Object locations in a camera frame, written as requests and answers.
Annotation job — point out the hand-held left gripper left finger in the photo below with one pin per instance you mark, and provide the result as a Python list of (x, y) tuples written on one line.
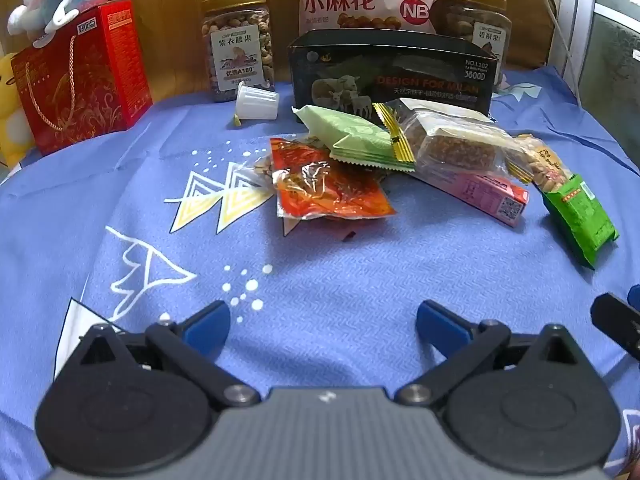
[(210, 324)]

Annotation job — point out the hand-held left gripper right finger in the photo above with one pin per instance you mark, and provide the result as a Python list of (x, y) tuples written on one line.
[(441, 324)]

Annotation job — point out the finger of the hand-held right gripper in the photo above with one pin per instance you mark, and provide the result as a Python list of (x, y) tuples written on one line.
[(614, 321)]

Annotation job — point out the green peanut packet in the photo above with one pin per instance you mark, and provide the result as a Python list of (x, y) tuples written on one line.
[(575, 205)]

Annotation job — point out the pink snack box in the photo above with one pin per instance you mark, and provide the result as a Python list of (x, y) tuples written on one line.
[(485, 195)]

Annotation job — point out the small clear nut packet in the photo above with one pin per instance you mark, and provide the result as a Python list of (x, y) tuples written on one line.
[(264, 167)]

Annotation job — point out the clear yellow-edged cake packet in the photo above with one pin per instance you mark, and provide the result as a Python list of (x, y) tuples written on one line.
[(460, 147)]

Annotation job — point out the red clear snack packet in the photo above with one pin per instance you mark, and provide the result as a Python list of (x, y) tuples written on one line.
[(325, 185)]

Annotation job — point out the pale green snack packet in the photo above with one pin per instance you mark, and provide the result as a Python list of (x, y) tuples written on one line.
[(325, 122)]

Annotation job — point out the black cardboard box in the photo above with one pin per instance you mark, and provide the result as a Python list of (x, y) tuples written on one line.
[(390, 75)]

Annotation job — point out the blue printed blanket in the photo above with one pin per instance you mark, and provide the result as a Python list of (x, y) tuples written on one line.
[(320, 260)]

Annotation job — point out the small green scrap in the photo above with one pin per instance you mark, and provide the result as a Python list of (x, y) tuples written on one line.
[(235, 120)]

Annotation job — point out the white plastic cup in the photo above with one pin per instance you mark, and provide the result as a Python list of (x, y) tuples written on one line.
[(257, 102)]

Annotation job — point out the grey metallic appliance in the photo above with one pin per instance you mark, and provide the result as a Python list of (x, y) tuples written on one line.
[(607, 45)]

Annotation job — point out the nut jar with white label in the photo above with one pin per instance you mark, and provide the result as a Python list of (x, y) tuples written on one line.
[(239, 47)]

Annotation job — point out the yellow plush toy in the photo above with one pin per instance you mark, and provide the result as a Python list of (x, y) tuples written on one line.
[(9, 110)]

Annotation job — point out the nut jar with dark nuts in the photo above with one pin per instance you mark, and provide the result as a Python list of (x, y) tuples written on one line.
[(482, 22)]

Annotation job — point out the brown wooden board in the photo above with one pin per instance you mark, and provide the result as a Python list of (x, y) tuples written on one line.
[(527, 20)]

